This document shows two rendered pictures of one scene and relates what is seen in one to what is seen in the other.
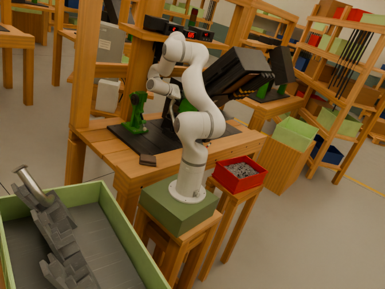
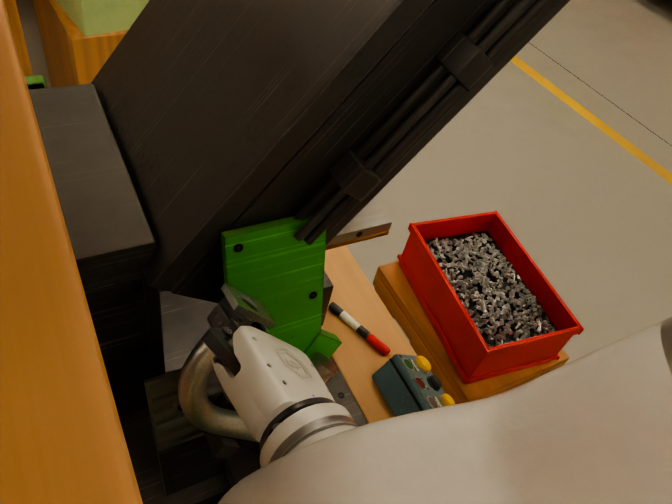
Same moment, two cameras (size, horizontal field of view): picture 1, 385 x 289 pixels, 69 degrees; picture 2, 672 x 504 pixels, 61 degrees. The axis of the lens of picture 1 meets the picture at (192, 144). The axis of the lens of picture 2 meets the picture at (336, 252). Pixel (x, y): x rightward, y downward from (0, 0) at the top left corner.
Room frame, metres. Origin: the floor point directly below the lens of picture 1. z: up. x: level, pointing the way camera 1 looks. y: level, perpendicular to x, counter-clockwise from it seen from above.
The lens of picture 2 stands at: (1.74, 0.47, 1.69)
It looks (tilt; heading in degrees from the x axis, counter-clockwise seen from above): 46 degrees down; 286
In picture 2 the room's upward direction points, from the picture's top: 15 degrees clockwise
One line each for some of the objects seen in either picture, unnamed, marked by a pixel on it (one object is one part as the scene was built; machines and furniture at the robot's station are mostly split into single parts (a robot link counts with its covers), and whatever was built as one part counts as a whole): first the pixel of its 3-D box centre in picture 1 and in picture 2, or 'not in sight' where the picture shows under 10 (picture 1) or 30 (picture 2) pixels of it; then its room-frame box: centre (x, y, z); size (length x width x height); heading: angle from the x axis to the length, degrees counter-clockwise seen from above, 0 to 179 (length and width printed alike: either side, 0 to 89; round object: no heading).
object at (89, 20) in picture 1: (172, 57); not in sight; (2.20, 0.34, 1.37); 1.49 x 0.09 x 0.97; 144
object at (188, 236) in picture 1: (180, 210); not in sight; (1.17, -0.04, 0.83); 0.32 x 0.32 x 0.04; 56
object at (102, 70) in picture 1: (162, 71); not in sight; (2.24, 0.40, 1.23); 1.30 x 0.05 x 0.09; 144
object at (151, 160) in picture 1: (148, 160); not in sight; (1.41, 0.22, 0.91); 0.10 x 0.08 x 0.03; 104
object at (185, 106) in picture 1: (192, 100); (265, 281); (1.92, 0.09, 1.17); 0.13 x 0.12 x 0.20; 144
